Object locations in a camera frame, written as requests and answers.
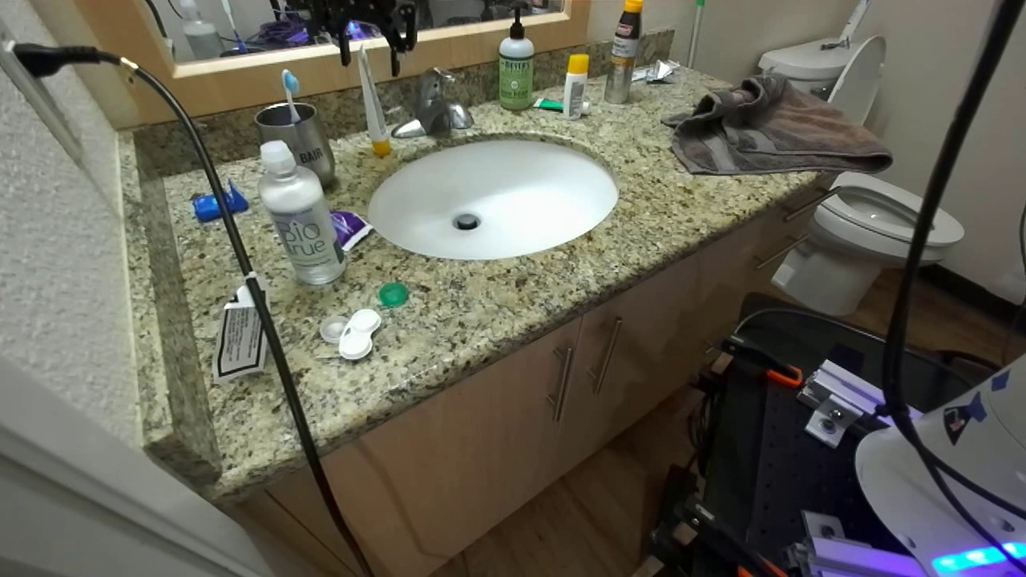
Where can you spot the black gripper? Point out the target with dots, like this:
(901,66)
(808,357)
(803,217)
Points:
(371,13)

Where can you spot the white tube yellow cap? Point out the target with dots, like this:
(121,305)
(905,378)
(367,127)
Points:
(374,99)

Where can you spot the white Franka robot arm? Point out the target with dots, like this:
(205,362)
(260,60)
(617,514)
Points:
(951,470)

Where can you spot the small green tube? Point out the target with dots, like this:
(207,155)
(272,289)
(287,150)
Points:
(549,102)

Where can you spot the white oval sink basin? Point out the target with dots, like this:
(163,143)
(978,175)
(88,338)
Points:
(501,187)

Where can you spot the black sink drain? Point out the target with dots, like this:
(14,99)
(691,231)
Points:
(465,222)

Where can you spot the wood framed mirror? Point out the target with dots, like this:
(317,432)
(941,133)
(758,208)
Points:
(321,56)

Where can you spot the chrome faucet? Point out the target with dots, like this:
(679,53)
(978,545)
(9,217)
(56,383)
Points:
(436,108)

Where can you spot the blue white toothbrush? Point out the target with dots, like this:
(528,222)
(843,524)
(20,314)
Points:
(289,93)

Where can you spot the grey metal cup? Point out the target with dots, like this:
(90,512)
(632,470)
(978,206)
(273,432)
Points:
(307,146)

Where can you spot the green soap pump bottle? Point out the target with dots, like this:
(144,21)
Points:
(518,71)

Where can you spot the purple packet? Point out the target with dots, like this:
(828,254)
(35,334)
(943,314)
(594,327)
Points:
(350,227)

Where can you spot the clear lens solution bottle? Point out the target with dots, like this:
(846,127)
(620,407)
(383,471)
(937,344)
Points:
(302,219)

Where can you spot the small yellow capped bottle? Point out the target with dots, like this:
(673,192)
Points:
(574,86)

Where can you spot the blue plastic item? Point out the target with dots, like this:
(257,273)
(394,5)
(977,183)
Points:
(212,204)

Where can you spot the silver orange capped bottle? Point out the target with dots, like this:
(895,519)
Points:
(627,53)

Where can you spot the green round cap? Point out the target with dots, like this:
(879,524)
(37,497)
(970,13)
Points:
(397,297)

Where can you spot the crumpled clear plastic wrapper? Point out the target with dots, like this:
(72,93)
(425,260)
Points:
(652,71)

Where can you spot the white contact lens case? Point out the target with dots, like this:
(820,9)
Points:
(358,334)

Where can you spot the grey brown towel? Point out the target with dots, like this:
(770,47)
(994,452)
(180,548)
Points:
(780,129)

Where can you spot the wooden vanity cabinet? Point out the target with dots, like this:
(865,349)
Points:
(481,451)

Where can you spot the white toilet lid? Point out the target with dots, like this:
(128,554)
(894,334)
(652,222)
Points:
(856,85)

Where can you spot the orange black clamp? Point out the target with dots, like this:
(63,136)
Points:
(783,374)

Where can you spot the white toilet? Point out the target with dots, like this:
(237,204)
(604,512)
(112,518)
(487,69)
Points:
(866,245)

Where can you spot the black robot table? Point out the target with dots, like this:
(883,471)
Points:
(780,458)

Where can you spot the white door frame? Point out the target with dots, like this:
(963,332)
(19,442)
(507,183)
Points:
(86,500)

